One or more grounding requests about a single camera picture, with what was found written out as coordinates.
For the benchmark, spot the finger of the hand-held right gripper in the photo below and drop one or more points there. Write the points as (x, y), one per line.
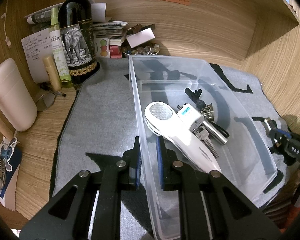
(282, 133)
(278, 145)

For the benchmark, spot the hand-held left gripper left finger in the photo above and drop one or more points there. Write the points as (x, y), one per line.
(138, 165)

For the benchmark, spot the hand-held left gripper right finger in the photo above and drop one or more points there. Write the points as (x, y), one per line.
(160, 165)

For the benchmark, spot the small dark metal object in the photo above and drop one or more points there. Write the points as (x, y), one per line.
(269, 123)

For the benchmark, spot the clear plastic storage bin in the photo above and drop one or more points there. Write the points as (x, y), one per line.
(250, 155)

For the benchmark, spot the white hair trimmer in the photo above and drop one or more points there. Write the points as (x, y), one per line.
(187, 142)

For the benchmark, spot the bunch of silver keys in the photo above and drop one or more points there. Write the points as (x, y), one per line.
(207, 142)

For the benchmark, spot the white charger adapter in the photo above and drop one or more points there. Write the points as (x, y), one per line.
(190, 116)

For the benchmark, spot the silver metal tube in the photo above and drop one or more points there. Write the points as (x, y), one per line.
(216, 132)

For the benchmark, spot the black clip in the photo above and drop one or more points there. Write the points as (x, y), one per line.
(193, 93)

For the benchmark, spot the grey mat with black letters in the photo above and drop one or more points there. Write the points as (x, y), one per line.
(105, 110)

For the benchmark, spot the metal-rimmed eyeglasses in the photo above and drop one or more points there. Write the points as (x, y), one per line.
(46, 101)

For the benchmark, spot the white bowl of stones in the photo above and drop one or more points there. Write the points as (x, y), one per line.
(141, 50)

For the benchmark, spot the cartoon printed card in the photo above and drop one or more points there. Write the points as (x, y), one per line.
(13, 167)

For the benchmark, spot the beige cylindrical tube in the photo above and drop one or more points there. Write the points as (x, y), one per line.
(52, 73)

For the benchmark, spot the pale pink card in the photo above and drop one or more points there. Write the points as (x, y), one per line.
(140, 38)

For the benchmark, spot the stack of books and papers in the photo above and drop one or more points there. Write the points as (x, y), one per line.
(112, 37)

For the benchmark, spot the wooden shelf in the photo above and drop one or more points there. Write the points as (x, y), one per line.
(282, 2)

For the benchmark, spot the yellow-green spray bottle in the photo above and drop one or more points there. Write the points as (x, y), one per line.
(58, 50)

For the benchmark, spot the pink mug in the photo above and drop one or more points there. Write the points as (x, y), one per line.
(12, 92)

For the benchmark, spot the dark wine bottle elephant label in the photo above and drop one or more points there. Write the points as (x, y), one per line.
(76, 30)

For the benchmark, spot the handwritten note paper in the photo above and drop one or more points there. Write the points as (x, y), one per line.
(36, 52)

